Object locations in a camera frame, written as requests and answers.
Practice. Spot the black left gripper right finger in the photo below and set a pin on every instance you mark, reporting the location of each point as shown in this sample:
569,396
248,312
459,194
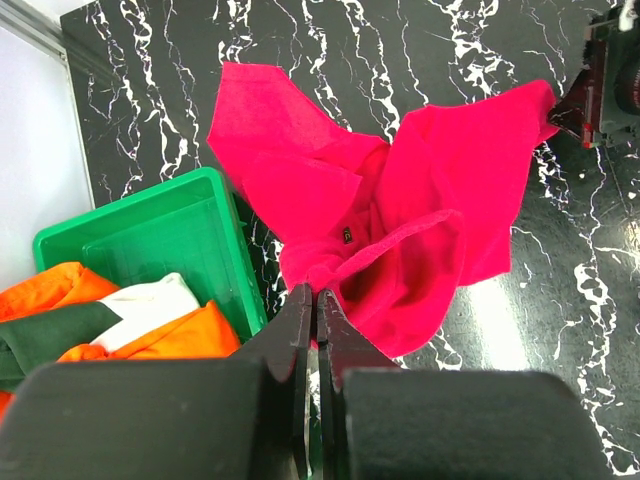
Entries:
381,421

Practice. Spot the dark green t shirt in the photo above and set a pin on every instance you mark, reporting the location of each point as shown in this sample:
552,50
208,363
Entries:
35,340

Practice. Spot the aluminium frame rail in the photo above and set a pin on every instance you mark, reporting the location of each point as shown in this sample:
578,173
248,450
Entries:
34,27

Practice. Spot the green plastic bin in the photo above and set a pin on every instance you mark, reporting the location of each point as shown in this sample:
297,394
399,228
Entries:
188,225

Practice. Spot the white t shirt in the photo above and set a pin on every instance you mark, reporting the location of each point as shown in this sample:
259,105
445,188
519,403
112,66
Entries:
144,307

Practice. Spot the crimson red t shirt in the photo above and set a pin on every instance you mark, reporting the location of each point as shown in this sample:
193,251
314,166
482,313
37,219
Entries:
393,228

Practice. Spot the orange t shirt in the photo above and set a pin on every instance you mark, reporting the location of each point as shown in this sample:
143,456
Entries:
203,333

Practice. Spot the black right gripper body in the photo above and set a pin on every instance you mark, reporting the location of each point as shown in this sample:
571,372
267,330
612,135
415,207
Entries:
601,108

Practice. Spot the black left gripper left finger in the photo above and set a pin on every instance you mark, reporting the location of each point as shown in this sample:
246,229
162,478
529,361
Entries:
240,417

